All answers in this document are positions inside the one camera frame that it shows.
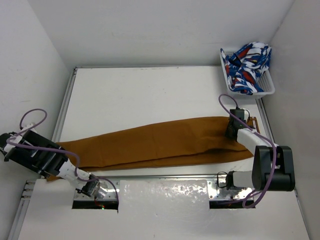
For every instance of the white front cover panel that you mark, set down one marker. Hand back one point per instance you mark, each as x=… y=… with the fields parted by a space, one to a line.
x=159 y=210

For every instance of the white plastic basket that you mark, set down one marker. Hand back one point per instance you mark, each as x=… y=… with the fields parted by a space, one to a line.
x=265 y=82

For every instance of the brown trousers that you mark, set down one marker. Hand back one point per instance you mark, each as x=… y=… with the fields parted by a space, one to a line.
x=185 y=142

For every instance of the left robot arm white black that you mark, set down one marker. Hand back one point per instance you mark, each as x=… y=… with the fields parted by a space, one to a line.
x=45 y=158

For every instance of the right silver arm base plate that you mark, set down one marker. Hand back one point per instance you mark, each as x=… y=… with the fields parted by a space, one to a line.
x=215 y=193

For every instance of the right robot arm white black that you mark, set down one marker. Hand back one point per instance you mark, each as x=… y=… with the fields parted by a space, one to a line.
x=273 y=166

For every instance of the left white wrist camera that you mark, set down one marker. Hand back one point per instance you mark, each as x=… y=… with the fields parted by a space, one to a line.
x=29 y=127

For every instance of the left silver arm base plate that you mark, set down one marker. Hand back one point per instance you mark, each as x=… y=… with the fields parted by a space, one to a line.
x=105 y=192

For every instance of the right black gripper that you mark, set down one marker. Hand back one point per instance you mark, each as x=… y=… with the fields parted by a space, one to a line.
x=227 y=132

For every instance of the blue red white patterned garment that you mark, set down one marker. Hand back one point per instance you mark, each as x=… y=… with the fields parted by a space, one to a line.
x=245 y=68

